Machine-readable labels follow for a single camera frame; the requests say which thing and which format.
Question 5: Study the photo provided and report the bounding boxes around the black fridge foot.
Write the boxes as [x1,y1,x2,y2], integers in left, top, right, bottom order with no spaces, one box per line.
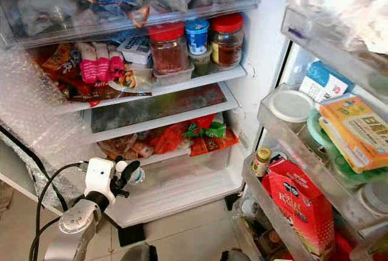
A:
[118,224,147,248]

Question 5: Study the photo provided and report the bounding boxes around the shallow clear fridge tray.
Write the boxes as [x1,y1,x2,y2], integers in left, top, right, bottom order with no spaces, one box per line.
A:
[87,83,241,134]

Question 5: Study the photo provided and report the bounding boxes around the white fridge shelf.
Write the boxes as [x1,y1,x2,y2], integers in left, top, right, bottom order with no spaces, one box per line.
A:
[63,63,249,114]

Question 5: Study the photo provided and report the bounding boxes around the clear fridge drawer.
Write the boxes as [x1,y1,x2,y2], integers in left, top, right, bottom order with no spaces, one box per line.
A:
[0,0,265,49]

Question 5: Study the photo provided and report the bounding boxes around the orange snack packets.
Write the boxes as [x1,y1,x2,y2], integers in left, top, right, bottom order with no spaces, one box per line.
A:
[96,114,241,158]

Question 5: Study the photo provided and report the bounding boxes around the white crisper drawer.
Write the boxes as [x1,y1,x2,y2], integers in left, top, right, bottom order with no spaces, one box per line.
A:
[102,144,247,229]

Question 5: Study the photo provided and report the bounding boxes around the grey robot left leg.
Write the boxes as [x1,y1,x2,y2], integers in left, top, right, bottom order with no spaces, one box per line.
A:
[121,243,159,261]

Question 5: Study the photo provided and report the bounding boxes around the grey robot leg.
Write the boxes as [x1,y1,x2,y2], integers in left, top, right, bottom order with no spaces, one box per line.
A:
[221,247,250,261]
[121,243,159,261]

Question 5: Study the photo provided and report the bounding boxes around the green snack packet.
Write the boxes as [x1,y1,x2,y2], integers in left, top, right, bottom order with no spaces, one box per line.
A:
[181,121,227,140]

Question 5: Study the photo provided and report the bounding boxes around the clear bubble wrap sheet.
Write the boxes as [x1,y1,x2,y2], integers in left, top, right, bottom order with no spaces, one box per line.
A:
[0,47,98,171]

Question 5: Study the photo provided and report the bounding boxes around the clear lidded food container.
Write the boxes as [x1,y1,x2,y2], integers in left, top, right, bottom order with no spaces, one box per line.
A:
[151,63,195,86]

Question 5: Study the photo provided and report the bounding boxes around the pink snack packet bundle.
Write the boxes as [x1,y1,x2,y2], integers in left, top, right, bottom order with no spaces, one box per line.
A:
[77,42,125,85]

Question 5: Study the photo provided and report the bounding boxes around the red orange snack bag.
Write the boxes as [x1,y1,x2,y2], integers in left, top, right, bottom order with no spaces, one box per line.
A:
[45,43,125,102]

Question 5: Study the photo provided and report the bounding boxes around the white printed food box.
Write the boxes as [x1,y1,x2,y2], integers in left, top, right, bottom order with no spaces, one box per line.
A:
[116,36,153,66]

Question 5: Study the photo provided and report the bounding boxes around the clear door bin with carton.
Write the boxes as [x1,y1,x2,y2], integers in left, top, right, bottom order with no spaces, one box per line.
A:
[239,151,388,261]

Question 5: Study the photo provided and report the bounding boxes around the grey robot right leg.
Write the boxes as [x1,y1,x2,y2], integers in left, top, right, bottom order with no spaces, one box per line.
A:
[221,247,250,261]

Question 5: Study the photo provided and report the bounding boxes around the small yellow lid jar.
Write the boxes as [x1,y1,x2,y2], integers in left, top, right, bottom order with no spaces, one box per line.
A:
[251,146,273,178]

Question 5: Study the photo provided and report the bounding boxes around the blue lid printed cup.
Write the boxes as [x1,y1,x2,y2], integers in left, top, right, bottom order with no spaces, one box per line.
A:
[184,19,212,56]

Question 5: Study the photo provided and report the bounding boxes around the clear door bin with boxes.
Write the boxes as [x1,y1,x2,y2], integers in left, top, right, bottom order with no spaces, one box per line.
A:
[256,84,388,232]

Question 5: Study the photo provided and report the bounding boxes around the red lid jar amber contents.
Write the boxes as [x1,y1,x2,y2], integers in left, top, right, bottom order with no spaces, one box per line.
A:
[210,13,246,68]

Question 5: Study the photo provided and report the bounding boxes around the white lid round container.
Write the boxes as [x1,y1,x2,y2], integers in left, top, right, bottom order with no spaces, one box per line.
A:
[268,89,316,124]

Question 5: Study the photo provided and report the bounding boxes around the red printed carton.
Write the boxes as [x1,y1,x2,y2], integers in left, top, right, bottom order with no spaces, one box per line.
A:
[261,157,336,259]

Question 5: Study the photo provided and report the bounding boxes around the white frozen food bag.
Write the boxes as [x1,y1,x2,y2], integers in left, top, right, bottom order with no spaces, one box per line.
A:
[16,0,80,36]

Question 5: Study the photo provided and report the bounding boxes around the green plastic tub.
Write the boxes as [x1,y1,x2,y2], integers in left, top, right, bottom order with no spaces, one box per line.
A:
[306,109,388,184]

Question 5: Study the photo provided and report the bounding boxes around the blue and white carton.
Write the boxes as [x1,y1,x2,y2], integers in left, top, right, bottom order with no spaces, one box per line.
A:
[298,60,354,104]

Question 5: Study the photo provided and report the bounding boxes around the clear door bin with bag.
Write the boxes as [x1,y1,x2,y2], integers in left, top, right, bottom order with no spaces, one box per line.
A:
[281,5,388,98]

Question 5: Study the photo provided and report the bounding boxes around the yellow printed box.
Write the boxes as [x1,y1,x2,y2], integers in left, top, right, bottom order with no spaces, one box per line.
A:
[318,93,388,174]

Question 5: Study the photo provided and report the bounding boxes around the bright red fabric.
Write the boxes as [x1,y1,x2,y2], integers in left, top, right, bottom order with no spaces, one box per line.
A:
[333,230,388,261]

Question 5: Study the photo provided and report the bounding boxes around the clear plastic bag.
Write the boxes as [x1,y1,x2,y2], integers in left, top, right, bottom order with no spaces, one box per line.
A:
[293,0,388,56]

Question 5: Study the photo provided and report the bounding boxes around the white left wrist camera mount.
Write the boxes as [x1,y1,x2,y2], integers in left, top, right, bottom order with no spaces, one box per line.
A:
[86,157,119,205]

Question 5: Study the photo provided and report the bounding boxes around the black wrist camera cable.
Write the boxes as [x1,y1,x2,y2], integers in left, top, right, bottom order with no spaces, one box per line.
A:
[28,162,89,261]

